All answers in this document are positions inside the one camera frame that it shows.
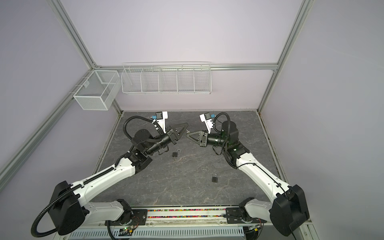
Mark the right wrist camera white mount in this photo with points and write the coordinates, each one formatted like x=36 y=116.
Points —
x=207 y=119

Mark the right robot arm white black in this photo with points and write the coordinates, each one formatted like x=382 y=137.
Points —
x=286 y=208

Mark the white vented cable duct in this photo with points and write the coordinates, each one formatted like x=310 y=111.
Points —
x=157 y=233

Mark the long white wire basket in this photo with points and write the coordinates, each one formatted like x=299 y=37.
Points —
x=167 y=78

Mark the aluminium frame profiles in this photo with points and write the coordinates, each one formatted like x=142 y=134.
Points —
x=9 y=170

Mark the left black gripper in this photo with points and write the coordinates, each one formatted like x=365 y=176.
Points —
x=172 y=134

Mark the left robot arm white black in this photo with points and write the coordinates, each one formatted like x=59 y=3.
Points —
x=71 y=204

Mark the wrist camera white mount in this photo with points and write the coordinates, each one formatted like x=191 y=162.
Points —
x=161 y=117
x=207 y=119

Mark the white mesh box basket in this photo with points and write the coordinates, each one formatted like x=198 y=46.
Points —
x=99 y=90

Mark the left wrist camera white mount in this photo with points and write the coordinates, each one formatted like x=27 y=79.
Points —
x=161 y=117

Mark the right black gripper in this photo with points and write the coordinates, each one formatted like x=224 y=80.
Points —
x=202 y=143

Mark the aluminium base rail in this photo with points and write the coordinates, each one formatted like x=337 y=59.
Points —
x=186 y=216

